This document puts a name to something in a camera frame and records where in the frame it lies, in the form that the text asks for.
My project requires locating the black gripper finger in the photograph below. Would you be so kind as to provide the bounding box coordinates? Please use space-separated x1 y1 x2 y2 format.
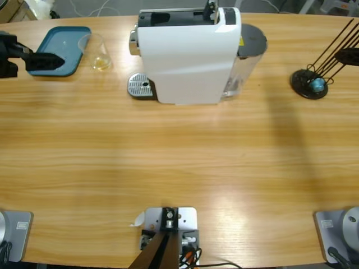
335 47 359 58
335 57 359 67

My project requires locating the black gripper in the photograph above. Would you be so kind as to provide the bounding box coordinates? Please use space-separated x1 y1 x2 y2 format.
0 31 67 78

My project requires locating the blue coffee capsule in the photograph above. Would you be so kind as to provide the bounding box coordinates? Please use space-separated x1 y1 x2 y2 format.
311 78 326 92

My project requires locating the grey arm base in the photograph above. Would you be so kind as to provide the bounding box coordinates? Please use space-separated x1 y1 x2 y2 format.
0 210 34 263
313 206 359 265

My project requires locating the white capsule coffee machine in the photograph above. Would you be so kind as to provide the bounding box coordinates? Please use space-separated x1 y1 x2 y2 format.
128 0 242 106

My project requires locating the teal plastic tray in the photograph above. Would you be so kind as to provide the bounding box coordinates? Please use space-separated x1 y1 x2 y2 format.
27 26 93 77

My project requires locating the white plastic stool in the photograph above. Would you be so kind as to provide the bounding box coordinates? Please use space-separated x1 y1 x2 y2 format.
297 0 359 15

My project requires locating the clear glass cup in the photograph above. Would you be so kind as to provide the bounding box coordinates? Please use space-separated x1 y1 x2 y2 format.
77 33 113 72

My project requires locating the brown cardboard box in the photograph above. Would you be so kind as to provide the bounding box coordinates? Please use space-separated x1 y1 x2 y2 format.
0 0 26 24

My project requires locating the white tape tag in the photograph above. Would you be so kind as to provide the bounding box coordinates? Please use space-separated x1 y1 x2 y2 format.
128 211 146 228

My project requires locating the black connector box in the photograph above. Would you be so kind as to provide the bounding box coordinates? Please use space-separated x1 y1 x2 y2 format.
181 229 200 249

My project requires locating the black wire capsule holder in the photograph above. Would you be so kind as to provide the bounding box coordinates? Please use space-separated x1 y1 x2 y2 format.
290 18 359 100

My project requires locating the white floor cable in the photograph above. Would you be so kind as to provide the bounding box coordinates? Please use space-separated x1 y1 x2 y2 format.
68 0 140 18

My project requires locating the black base cable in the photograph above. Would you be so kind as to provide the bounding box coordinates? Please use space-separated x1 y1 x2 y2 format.
327 246 353 269
0 240 12 263

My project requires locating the black post bracket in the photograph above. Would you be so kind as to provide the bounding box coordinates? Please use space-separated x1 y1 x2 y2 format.
159 206 180 233

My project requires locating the white metal mount plate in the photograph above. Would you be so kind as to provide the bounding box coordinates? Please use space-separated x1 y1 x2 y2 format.
144 206 199 266

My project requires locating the dark brown post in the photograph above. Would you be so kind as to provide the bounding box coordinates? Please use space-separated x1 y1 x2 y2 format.
128 231 180 269

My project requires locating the thin black cable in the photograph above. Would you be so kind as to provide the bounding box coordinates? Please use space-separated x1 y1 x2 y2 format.
196 261 243 269

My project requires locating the black and orange cable bundle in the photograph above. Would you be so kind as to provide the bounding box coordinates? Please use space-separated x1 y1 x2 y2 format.
178 245 203 269

